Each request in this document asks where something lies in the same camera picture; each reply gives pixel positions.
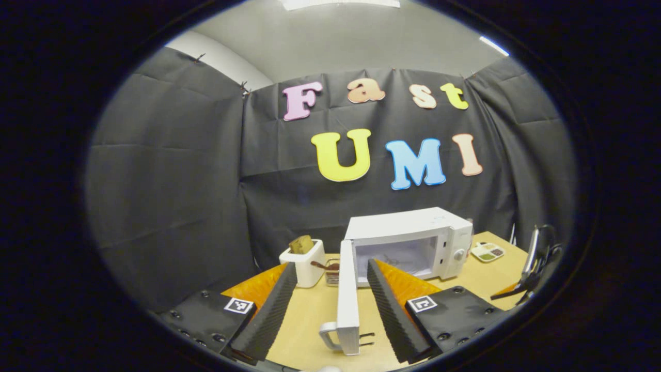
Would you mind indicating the white microwave oven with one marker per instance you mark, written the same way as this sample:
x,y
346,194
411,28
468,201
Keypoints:
x,y
403,227

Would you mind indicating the long ceiling light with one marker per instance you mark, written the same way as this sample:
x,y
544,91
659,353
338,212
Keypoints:
x,y
341,3
494,46

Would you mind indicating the white toaster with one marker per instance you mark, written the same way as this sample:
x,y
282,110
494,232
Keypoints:
x,y
307,271

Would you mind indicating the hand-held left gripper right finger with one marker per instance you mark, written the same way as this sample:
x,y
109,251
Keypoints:
x,y
392,315

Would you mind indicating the black backdrop cloth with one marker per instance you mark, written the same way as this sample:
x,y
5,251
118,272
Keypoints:
x,y
165,196

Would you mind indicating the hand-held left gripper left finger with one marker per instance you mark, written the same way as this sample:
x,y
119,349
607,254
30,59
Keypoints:
x,y
268,318

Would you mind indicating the white sectioned tray with grains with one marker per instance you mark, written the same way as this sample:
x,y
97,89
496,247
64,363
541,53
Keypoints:
x,y
488,252

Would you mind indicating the small clear container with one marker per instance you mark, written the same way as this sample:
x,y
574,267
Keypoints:
x,y
332,276

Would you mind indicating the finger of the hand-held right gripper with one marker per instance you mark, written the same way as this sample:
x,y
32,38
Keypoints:
x,y
511,292

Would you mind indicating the brown bread slice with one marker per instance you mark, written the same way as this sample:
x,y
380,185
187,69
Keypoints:
x,y
301,244

